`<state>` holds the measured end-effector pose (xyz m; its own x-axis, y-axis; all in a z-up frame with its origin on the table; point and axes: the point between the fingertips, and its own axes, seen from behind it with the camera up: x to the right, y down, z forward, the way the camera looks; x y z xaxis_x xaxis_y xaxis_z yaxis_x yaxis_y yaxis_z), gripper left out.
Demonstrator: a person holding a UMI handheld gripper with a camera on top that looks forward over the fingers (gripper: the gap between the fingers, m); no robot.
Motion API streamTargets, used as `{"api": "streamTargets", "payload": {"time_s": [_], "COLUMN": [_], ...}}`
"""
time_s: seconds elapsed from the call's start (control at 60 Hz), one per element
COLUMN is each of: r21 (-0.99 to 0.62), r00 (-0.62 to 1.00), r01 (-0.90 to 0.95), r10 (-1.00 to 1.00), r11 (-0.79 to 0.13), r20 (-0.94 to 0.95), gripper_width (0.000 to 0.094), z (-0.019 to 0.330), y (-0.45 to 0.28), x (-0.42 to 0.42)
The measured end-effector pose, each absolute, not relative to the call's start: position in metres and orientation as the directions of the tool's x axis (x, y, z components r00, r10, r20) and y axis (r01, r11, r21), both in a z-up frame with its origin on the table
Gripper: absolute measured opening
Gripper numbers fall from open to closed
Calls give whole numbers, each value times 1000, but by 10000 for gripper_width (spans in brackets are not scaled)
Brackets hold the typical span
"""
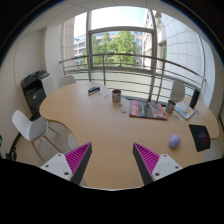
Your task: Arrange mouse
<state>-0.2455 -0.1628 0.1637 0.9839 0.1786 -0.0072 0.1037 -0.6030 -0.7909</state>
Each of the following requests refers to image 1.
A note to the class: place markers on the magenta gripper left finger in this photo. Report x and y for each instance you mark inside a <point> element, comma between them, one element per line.
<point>70,166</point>

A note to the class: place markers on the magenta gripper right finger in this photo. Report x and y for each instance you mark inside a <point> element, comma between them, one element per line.
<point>153,166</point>

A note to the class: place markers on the lilac computer mouse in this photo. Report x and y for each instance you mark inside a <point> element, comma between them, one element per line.
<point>174,141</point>

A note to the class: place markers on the white chair left front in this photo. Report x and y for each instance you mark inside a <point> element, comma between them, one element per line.
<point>32,130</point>

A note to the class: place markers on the white chair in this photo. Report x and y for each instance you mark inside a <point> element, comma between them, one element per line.
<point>32,130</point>
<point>177,91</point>
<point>66,80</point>

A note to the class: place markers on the red black magazine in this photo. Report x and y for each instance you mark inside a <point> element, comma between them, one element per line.
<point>144,109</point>

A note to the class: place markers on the small blue card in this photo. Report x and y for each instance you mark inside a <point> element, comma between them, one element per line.
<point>123,111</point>

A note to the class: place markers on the white patterned mug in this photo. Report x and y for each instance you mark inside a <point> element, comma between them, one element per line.
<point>170,106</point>

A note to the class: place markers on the light blue booklet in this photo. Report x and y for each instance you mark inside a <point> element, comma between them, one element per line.
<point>184,110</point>

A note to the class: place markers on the black monitor edge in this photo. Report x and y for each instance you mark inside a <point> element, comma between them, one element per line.
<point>194,98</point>

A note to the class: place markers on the white chair far right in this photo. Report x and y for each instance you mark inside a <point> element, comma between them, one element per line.
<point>177,91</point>

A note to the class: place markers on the black stapler box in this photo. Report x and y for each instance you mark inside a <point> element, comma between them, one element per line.
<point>93,90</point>

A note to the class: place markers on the dark patterned mug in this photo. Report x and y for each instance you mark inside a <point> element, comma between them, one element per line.
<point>116,95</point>

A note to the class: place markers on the white chair far left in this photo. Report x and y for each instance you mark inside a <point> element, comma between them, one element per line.
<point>66,80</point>

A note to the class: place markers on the black office printer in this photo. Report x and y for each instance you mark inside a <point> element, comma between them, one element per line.
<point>36,87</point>

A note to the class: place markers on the metal balcony railing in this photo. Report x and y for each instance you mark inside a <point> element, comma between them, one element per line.
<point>137,76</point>

